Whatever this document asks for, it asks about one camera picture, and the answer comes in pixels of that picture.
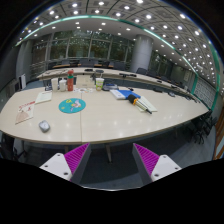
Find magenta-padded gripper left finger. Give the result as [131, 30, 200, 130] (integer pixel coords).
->
[39, 143, 92, 185]

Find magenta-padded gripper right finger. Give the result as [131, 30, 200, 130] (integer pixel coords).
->
[132, 143, 183, 186]

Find silver computer mouse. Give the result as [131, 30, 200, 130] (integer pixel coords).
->
[38, 120, 51, 134]

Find round teal cartoon mouse pad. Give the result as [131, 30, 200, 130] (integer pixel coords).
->
[58, 97, 87, 115]

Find black office chairs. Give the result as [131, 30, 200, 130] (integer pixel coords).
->
[49, 59, 215, 145]

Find colourful sticker sheet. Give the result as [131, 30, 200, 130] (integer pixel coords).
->
[73, 87, 96, 93]

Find white paper booklet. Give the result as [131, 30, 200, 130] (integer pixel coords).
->
[34, 91, 53, 105]

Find red and white fan booklet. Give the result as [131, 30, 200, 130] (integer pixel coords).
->
[14, 100, 36, 125]

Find blue and white book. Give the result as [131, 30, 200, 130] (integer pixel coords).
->
[109, 89, 142, 101]

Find white lidded mug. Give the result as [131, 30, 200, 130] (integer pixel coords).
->
[58, 79, 68, 92]

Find green-printed paper cup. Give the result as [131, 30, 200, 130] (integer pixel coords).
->
[95, 77, 105, 92]

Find stack of white paper cups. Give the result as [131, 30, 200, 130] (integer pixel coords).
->
[50, 77, 59, 92]

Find dark conference microphone unit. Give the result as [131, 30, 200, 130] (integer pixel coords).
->
[102, 83, 120, 92]
[42, 79, 53, 92]

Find red drink bottle green band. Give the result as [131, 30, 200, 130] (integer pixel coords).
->
[67, 69, 75, 92]

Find long curved conference table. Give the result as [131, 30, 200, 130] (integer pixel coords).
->
[36, 66, 201, 103]

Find white standing appliance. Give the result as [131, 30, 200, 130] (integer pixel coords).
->
[19, 73, 27, 90]

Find round ceiling lights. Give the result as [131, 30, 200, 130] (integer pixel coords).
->
[19, 0, 224, 98]

